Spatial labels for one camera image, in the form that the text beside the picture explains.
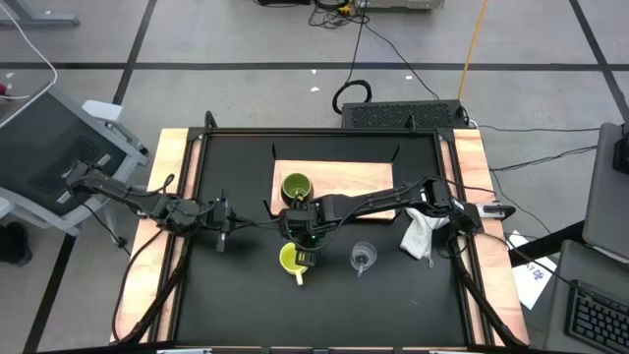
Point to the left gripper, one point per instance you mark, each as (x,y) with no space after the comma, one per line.
(222,214)

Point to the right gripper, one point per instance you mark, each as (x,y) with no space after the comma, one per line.
(302,223)

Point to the yellow mug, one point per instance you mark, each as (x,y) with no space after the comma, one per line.
(289,263)

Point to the clear plastic cup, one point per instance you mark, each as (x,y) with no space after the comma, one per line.
(363,255)

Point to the olive green mug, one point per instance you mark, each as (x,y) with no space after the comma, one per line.
(297,186)

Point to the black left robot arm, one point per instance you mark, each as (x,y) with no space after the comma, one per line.
(123,194)

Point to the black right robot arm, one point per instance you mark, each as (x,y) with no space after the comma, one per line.
(368,201)

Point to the white cloth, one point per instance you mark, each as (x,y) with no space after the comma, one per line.
(420,236)

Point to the black vented computer case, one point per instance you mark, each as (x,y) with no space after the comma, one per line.
(400,115)

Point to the grey office chair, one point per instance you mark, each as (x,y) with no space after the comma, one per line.
(44,152)

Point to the white paper sheet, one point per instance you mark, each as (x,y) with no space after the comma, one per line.
(533,280)

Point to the black desk support beam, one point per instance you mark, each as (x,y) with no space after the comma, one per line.
(550,243)

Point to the grey desk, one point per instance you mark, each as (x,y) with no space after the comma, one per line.
(560,295)

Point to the grey desk leg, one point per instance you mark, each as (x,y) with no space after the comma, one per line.
(34,19)

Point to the black computer keyboard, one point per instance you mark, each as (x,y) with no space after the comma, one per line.
(597,319)

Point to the grey side table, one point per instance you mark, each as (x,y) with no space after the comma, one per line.
(607,206)

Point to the black aluminium table frame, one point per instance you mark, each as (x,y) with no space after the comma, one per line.
(196,196)

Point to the black diagonal frame strut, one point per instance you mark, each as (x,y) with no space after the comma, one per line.
(484,295)
(157,295)

